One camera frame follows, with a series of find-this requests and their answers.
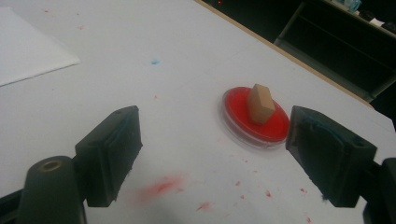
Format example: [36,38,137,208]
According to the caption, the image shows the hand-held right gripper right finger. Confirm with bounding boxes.
[285,105,378,209]

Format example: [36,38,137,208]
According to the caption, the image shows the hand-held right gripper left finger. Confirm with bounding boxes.
[74,105,144,208]

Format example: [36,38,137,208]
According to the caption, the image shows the wooden stamp block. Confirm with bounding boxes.
[247,83,276,126]

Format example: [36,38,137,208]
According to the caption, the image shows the round red ink pad dish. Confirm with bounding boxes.
[221,86,290,150]

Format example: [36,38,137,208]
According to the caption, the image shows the dark metal shelf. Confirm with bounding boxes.
[274,0,396,104]

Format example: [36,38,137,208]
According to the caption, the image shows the white table cover board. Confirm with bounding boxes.
[0,0,396,224]

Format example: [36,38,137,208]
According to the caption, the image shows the white paper sheet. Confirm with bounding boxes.
[0,7,82,88]

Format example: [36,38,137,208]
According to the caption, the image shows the teal object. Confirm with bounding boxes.
[341,0,362,13]

